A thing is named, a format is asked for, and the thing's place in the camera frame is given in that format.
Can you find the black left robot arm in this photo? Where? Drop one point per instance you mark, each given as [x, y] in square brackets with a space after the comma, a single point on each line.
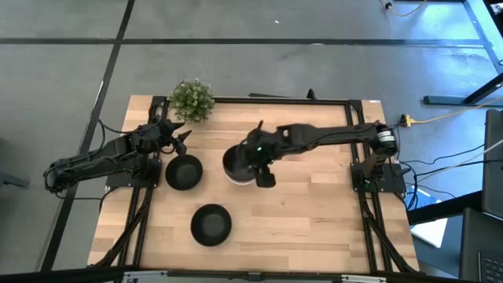
[98, 161]

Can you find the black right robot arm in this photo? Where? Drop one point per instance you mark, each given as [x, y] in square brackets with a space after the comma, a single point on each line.
[334, 133]

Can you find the small green potted plant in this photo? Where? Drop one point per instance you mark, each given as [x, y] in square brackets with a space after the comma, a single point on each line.
[192, 100]

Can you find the white bowl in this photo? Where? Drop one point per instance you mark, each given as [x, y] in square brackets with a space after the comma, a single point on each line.
[239, 182]

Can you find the black keyboard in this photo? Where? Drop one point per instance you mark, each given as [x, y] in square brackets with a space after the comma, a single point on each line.
[492, 269]

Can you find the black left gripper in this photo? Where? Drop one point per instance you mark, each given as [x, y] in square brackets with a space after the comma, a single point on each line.
[157, 137]

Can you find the white paper sheet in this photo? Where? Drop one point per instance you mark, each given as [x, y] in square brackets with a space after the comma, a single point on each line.
[430, 232]

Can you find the yellow power strip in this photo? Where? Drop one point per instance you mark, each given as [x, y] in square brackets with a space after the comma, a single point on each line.
[406, 120]

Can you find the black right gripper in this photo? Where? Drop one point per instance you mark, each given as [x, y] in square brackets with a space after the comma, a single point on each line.
[257, 151]

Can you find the black desk leg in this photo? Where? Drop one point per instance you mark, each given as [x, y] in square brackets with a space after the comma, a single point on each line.
[463, 99]

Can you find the silver metal bracket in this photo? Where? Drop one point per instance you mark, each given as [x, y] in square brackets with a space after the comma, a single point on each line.
[363, 279]
[145, 276]

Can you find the black bowl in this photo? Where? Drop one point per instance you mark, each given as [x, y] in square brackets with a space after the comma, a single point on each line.
[211, 225]
[232, 163]
[183, 172]

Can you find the black aluminium table frame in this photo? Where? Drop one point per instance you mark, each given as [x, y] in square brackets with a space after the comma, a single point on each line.
[236, 100]

